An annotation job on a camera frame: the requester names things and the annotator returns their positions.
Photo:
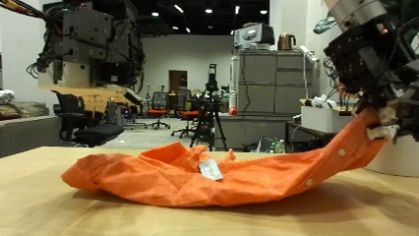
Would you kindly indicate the long ceiling light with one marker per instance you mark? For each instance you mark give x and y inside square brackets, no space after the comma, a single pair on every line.
[235,10]
[178,9]

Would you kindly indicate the grey boxy monitor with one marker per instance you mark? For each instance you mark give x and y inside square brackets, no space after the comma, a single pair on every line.
[254,36]

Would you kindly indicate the round ceiling light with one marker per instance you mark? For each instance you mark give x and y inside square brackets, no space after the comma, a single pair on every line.
[207,11]
[154,14]
[262,12]

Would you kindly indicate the white storage box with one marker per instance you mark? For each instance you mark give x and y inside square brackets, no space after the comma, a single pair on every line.
[321,119]

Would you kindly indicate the brown door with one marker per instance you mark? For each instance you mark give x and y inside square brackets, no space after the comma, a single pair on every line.
[176,80]

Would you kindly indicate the clear plastic bottle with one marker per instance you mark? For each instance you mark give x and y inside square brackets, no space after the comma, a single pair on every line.
[279,147]

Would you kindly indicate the black camera tripod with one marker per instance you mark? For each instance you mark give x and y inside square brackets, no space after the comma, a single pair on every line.
[210,108]

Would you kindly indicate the grey sofa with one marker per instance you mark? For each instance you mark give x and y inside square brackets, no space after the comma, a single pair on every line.
[25,134]

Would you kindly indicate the orange seat office chair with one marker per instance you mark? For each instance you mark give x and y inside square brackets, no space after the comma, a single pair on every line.
[157,112]
[187,114]

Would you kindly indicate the dark side table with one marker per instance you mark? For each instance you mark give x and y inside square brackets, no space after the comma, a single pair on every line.
[310,132]

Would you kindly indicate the small red object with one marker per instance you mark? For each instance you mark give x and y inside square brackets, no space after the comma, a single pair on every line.
[232,111]

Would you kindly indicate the black office chair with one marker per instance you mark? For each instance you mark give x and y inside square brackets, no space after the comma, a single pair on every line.
[93,132]

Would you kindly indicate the brown sofa cushion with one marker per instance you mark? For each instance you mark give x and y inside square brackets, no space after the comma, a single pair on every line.
[18,109]

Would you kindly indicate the white round plant pot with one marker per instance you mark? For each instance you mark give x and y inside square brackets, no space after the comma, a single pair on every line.
[396,160]

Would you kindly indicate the grey filing cabinet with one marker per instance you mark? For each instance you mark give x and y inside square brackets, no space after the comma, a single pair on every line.
[274,85]

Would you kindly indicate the copper electric kettle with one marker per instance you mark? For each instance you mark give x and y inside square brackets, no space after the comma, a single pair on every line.
[286,42]

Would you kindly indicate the orange shirt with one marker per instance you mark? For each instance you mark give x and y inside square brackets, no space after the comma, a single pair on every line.
[174,183]

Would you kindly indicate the low grey counter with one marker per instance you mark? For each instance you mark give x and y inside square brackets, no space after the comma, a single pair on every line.
[252,131]

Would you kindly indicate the white plastic bags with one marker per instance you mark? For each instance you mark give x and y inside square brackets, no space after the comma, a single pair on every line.
[323,102]

